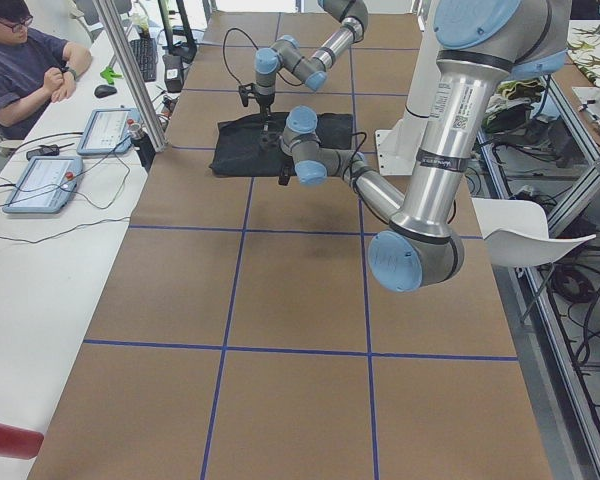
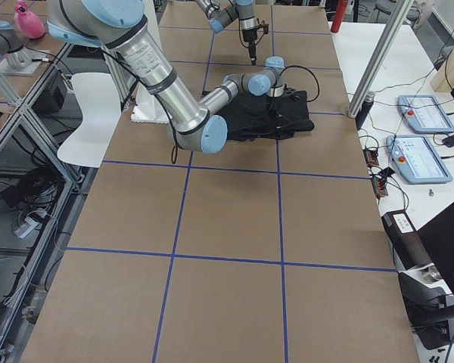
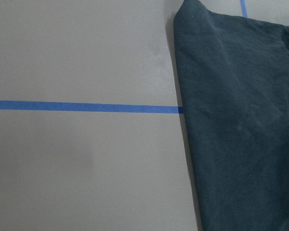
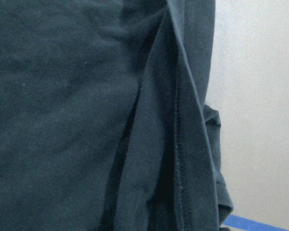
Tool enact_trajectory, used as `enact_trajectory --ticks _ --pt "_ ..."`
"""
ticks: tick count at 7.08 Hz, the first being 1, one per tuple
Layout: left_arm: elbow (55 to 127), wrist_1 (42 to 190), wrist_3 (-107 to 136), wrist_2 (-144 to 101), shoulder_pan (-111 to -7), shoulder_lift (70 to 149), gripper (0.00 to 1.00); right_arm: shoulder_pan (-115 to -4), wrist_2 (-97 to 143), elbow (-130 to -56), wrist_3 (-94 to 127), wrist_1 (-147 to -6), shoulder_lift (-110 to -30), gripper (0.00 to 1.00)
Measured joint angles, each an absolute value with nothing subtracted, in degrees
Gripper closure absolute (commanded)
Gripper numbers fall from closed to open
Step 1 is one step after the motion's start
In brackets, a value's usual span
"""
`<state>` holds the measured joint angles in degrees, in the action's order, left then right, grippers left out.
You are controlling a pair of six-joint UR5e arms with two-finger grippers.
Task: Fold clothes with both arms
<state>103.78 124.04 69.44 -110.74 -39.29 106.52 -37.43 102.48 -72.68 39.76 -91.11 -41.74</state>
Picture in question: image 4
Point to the brown table mat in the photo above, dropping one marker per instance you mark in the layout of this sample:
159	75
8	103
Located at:
249	86

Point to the black printed t-shirt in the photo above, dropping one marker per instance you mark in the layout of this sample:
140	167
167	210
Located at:
103	121

